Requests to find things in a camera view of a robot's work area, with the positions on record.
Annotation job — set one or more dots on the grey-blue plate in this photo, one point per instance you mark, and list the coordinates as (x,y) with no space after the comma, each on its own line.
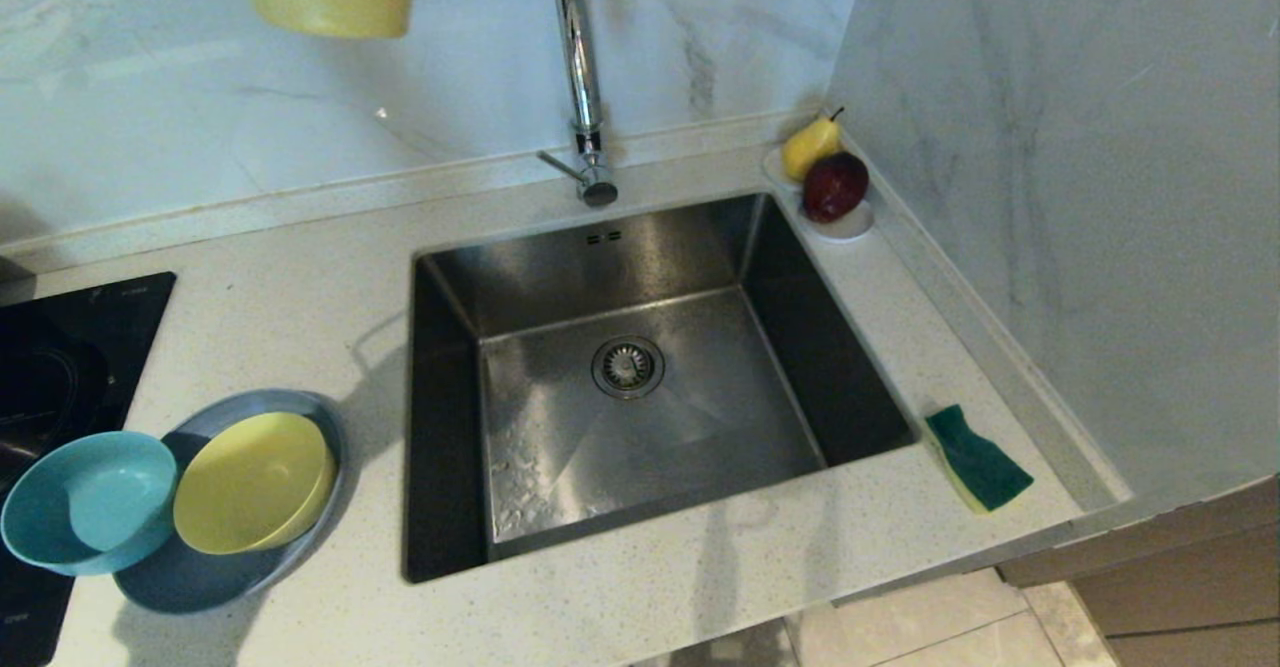
(200,587)

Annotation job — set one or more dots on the teal bowl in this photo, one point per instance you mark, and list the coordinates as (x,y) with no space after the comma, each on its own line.
(85,507)

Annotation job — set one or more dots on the chrome kitchen faucet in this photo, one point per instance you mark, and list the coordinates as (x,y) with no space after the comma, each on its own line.
(583,67)

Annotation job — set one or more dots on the stainless steel sink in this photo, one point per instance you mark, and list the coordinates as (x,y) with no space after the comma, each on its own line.
(650,417)

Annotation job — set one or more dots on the green and yellow sponge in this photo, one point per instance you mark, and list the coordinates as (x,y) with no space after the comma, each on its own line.
(978,465)

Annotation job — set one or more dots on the light wood cabinet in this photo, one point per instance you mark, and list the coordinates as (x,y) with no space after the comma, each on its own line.
(1180,577)

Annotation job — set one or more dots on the black induction cooktop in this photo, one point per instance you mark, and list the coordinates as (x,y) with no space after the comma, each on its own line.
(60,357)

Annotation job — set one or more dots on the dark red apple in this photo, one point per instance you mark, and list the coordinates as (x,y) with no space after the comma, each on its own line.
(833,187)

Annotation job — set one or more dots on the yellow bowl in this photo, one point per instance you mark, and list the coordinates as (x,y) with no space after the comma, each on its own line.
(250,487)

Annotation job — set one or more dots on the metal sink drain strainer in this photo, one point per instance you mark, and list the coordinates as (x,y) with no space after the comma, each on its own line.
(628,367)

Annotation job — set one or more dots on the yellow pear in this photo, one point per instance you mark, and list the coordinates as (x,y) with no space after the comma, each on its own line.
(805,152)

